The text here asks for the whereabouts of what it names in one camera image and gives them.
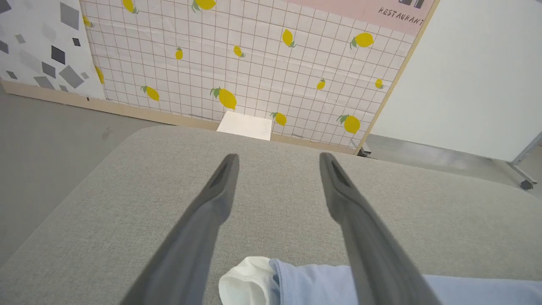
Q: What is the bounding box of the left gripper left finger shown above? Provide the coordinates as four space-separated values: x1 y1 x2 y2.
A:
121 154 240 305

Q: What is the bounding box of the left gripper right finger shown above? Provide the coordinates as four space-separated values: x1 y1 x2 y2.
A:
320 152 441 305

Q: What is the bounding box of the light blue polo shirt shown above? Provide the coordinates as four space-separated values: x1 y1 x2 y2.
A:
218 256 542 305

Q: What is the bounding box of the white box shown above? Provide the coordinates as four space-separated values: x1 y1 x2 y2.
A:
217 111 273 141

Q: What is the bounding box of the lemon print partition panel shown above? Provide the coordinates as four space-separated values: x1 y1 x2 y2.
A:
78 0 441 155

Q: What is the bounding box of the white partition board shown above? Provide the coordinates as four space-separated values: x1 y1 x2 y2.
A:
371 0 542 190

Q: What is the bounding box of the grey geometric print panel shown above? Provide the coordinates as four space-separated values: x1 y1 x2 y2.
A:
0 0 106 100

